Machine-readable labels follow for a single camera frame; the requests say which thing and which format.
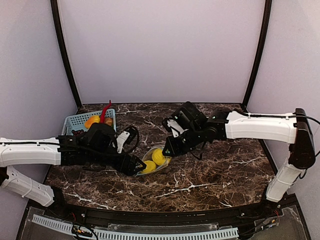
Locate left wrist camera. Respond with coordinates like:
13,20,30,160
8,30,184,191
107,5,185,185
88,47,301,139
116,125,140,154

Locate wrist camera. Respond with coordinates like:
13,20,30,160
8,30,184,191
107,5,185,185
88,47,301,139
116,125,140,154
161,118,188,138

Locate dark red toy food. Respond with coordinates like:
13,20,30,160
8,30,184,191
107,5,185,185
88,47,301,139
71,129,86,136

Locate grey slotted cable duct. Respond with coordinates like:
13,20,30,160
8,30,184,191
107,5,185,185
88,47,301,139
31,214,239,240

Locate blue perforated plastic basket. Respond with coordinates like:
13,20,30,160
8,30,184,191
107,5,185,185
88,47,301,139
61,108,117,135

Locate orange yellow toy mango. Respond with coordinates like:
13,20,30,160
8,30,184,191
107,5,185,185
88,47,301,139
84,115,101,129

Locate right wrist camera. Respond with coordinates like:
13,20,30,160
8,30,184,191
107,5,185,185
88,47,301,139
161,118,188,138

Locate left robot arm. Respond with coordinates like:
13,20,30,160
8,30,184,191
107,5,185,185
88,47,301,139
0,123,147,208

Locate black front table rail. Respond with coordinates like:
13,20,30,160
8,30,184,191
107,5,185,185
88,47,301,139
45,202,282,227

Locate brown toy kiwi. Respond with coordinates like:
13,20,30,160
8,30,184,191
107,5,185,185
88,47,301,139
103,117,114,127

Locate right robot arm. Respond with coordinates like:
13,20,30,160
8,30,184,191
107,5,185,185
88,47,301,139
162,101,318,203

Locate black corner post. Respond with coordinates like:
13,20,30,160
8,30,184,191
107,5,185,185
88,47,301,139
242,0,273,109
50,0,82,109

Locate right black corner post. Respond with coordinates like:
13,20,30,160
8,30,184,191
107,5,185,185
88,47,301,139
242,0,273,109

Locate left black corner post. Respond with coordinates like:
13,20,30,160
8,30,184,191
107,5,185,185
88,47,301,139
50,0,82,109

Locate red toy chili pepper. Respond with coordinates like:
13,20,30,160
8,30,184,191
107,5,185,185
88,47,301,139
100,100,112,123

